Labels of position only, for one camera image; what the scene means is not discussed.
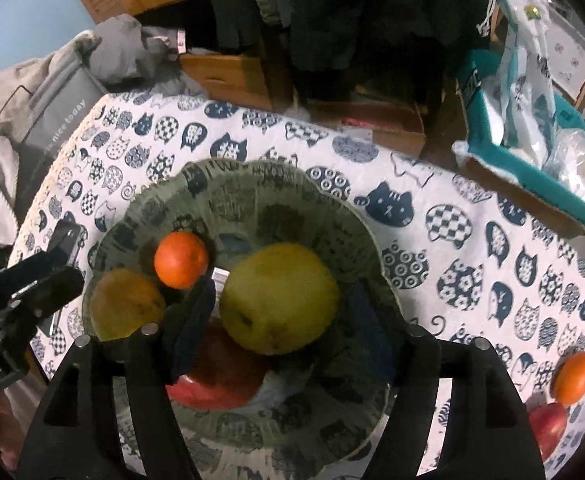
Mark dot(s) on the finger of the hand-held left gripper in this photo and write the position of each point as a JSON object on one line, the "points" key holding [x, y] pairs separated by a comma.
{"points": [[47, 282]]}

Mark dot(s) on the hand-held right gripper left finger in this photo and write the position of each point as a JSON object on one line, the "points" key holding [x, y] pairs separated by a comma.
{"points": [[192, 322]]}

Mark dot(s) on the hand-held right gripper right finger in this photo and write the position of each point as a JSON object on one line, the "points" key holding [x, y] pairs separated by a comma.
{"points": [[370, 325]]}

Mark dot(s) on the small tangerine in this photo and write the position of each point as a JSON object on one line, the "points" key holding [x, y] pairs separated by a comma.
{"points": [[181, 260]]}

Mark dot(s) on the red apple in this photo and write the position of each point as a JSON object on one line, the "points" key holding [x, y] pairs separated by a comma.
{"points": [[547, 430], [222, 380]]}

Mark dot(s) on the yellow-green mango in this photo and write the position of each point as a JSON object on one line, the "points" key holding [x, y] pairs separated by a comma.
{"points": [[122, 305]]}

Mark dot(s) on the large yellow pear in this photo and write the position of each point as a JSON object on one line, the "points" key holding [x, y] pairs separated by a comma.
{"points": [[280, 297]]}

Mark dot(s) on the green glass bowl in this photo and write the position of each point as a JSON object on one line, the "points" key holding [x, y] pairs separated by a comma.
{"points": [[282, 200]]}

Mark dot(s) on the black smartphone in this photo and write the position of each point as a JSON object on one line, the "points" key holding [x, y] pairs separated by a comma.
{"points": [[65, 240]]}

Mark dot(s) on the cat-print tablecloth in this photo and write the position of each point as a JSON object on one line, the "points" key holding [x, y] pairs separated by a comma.
{"points": [[472, 270]]}

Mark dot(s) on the grey tote bag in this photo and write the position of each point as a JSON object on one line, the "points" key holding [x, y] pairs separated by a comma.
{"points": [[57, 115]]}

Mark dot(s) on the teal cardboard box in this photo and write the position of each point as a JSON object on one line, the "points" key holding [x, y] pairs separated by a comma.
{"points": [[478, 125]]}

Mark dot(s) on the wooden drawer box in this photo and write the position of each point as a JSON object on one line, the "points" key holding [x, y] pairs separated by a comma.
{"points": [[227, 77]]}

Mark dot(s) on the grey garment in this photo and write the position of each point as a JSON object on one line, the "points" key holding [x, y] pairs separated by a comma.
{"points": [[132, 50]]}

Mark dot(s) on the clear plastic bag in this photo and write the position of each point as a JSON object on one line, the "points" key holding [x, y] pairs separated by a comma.
{"points": [[579, 165]]}

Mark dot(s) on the white rice bag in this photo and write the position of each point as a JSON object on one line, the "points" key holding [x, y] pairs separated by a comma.
{"points": [[527, 70]]}

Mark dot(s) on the black hanging coat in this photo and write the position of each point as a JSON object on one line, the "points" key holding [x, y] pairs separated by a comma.
{"points": [[372, 20]]}

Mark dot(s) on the white plastic crate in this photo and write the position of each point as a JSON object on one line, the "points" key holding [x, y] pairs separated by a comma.
{"points": [[569, 45]]}

